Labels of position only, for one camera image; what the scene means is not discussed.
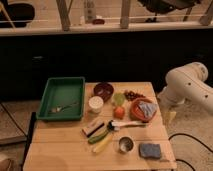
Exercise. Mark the orange plate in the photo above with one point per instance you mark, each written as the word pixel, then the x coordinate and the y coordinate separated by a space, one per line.
pixel 136 113

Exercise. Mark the green toy pear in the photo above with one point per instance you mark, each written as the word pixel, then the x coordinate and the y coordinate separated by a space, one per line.
pixel 118 99

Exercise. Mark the orange toy tomato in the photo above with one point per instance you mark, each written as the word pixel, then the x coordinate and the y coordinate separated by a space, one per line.
pixel 119 112

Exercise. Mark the white lidded cup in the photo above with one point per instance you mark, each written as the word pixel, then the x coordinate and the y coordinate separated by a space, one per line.
pixel 95 104

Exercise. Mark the crumpled grey cloth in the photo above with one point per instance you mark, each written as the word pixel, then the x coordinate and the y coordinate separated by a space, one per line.
pixel 147 108

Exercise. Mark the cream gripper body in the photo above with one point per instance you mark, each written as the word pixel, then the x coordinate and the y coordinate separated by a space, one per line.
pixel 168 117

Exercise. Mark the green plastic tray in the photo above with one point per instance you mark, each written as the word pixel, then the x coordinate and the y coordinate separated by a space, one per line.
pixel 61 91

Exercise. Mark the metal fork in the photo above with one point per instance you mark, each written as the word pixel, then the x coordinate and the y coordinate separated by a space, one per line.
pixel 60 108

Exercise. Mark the white handled dish brush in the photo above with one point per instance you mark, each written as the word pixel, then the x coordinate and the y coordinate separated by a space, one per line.
pixel 117 125

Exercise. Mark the green toy cucumber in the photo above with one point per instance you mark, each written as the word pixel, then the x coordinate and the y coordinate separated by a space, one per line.
pixel 98 138

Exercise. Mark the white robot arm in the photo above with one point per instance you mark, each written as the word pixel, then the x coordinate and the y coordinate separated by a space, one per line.
pixel 185 82

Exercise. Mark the dark red bowl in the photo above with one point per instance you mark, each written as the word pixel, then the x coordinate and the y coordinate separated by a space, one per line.
pixel 103 90

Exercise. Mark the black office chair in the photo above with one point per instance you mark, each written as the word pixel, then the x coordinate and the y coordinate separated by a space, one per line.
pixel 167 6

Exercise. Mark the small metal cup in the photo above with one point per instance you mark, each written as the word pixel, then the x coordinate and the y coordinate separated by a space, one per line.
pixel 126 144

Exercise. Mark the blue sponge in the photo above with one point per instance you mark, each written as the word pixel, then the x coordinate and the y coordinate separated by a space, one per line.
pixel 149 150

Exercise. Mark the dark chair at left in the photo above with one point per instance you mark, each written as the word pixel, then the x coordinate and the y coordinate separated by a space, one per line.
pixel 20 13

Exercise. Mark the red toy grapes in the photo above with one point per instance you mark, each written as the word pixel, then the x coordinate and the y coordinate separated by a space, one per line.
pixel 130 95

